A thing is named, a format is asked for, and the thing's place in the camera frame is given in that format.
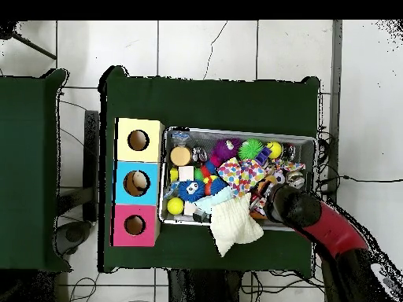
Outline wooden box with three holes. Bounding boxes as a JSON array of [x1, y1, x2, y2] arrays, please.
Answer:
[[110, 116, 165, 248]]

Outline large green spiky ball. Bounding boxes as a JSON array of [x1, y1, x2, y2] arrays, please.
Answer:
[[238, 138, 265, 161]]

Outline cream waffle cloth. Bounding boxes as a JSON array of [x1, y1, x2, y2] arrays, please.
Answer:
[[210, 194, 265, 258]]

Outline large polka dot cloth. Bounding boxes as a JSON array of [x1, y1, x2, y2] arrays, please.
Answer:
[[216, 157, 267, 197]]

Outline clear crumpled plastic packet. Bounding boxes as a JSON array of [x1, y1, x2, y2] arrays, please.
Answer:
[[169, 130, 191, 143]]

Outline clear mesh bin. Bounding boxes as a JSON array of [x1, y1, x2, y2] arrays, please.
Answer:
[[159, 128, 319, 232]]

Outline yellow smiley ball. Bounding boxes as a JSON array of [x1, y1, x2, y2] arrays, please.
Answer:
[[266, 141, 284, 160]]

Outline green cloth side table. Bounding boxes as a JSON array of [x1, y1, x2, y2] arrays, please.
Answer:
[[0, 68, 70, 273]]

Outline blue fuzzy ball with eyes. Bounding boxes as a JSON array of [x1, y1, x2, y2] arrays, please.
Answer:
[[178, 179, 206, 203]]

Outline black silver round toy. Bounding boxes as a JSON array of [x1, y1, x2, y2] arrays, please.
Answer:
[[192, 146, 209, 166]]

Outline round wooden disc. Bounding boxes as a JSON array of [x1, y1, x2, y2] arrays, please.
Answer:
[[169, 145, 192, 168]]

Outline mint green knit cloth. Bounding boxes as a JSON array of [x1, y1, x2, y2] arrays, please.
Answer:
[[194, 186, 235, 215]]

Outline purple spiky ball with eyes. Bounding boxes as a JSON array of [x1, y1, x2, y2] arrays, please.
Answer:
[[213, 139, 239, 164]]

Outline purple plastic block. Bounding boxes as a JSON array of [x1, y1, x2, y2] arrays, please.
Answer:
[[254, 145, 273, 168]]

